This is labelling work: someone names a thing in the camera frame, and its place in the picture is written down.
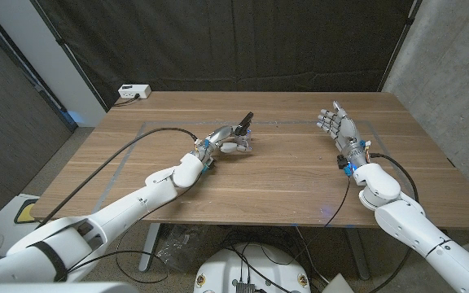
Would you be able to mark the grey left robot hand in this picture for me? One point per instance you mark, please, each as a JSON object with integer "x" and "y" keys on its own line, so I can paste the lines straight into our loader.
{"x": 220, "y": 134}

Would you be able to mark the black backdrop curtain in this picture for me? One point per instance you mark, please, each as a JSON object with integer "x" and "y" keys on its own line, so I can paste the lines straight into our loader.
{"x": 177, "y": 40}

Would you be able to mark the white power strip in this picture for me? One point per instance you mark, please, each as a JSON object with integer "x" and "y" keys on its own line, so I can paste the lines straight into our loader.
{"x": 134, "y": 91}

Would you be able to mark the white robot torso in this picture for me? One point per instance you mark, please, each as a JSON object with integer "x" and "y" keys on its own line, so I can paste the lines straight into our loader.
{"x": 218, "y": 272}

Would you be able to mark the white angular block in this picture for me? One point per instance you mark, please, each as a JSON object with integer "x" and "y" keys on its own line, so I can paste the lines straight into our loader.
{"x": 338, "y": 285}

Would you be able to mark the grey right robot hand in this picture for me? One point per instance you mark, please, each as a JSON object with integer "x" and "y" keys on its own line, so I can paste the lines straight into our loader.
{"x": 346, "y": 130}

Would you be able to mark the clear plastic bag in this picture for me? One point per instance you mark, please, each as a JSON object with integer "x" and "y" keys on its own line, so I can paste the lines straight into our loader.
{"x": 177, "y": 244}

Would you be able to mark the grey table leg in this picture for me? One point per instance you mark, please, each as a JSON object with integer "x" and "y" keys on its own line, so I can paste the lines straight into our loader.
{"x": 149, "y": 248}
{"x": 358, "y": 256}

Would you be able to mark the black backdrop stand pole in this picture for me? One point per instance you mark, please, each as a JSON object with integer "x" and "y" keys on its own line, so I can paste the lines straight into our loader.
{"x": 69, "y": 53}
{"x": 399, "y": 40}

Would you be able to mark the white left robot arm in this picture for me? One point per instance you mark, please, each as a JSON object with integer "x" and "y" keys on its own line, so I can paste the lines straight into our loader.
{"x": 137, "y": 201}

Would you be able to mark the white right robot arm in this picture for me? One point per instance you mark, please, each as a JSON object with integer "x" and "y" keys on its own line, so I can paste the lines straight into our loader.
{"x": 405, "y": 219}

